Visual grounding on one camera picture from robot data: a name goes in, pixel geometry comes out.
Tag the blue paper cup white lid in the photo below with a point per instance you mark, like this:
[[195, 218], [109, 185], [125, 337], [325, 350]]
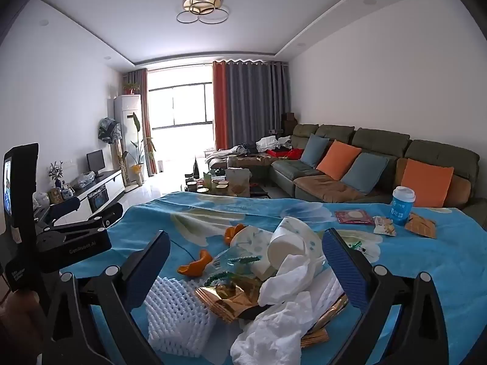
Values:
[[401, 207]]

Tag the orange peel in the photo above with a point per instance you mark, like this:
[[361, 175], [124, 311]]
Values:
[[198, 264], [233, 234]]

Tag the covered standing fan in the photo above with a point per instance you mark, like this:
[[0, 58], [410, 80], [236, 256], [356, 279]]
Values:
[[109, 130]]

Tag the white standing air conditioner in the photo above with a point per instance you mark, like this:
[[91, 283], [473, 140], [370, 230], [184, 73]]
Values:
[[127, 108]]

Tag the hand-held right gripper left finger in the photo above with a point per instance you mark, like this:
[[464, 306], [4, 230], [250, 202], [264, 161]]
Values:
[[148, 270]]

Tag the blue white ceramic jar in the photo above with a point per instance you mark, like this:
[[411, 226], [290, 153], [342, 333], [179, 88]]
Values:
[[67, 191]]

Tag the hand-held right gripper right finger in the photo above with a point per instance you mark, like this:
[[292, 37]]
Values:
[[342, 270]]

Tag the small green candy wrapper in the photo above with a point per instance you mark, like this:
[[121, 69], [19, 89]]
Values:
[[354, 246]]

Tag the large blue cushion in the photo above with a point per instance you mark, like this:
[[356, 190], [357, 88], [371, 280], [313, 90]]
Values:
[[365, 173]]

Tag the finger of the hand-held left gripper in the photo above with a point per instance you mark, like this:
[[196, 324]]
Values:
[[66, 209], [108, 216]]

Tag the brown woven box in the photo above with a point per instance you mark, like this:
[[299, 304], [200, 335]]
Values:
[[55, 196]]

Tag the gold foil wrapper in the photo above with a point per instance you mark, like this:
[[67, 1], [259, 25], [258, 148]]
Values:
[[323, 330], [228, 300]]

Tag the white snack wrapper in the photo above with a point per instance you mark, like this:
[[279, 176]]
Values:
[[385, 226]]

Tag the white tv cabinet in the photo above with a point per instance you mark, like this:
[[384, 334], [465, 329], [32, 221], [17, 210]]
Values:
[[106, 188]]

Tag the small plant blue vase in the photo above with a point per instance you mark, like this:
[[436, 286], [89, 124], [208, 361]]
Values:
[[56, 171]]

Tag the orange cushion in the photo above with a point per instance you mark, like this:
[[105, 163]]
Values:
[[426, 182], [338, 159]]

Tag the striped curtain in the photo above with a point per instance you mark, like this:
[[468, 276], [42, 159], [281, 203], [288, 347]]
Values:
[[143, 91]]

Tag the green corner sofa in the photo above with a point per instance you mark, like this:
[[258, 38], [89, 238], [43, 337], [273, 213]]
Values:
[[334, 194]]

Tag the tall plant yellow pot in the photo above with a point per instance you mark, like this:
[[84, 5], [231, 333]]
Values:
[[137, 171]]

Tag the orange gold packet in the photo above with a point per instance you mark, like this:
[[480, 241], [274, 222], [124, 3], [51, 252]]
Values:
[[420, 226]]

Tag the small blue cushion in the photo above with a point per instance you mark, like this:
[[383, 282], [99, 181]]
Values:
[[314, 150]]

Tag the crumpled white tissue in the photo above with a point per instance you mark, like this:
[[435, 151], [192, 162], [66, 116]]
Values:
[[289, 281], [274, 330]]

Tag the black monitor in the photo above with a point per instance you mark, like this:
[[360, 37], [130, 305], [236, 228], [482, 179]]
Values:
[[95, 159]]

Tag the white clothes pile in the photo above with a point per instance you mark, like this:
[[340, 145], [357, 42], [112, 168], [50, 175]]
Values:
[[268, 143]]

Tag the red cloth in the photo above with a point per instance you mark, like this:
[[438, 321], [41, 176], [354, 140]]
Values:
[[289, 154]]

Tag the clear plastic bag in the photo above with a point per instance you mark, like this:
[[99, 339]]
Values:
[[84, 179]]

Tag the cluttered coffee table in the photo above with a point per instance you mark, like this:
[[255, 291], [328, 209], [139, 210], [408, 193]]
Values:
[[213, 186]]

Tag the potted plant red pot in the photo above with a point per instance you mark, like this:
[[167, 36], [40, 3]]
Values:
[[131, 88]]

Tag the brown stacked boxes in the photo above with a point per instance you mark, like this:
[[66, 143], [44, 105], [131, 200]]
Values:
[[288, 123]]

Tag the blue floral blanket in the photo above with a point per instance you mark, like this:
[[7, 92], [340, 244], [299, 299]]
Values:
[[266, 207]]

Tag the orange and grey curtain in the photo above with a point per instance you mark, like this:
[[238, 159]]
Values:
[[247, 102]]

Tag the green clear wrapper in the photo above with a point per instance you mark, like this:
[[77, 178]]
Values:
[[232, 266]]

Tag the red flat packet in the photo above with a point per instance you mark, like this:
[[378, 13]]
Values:
[[354, 217]]

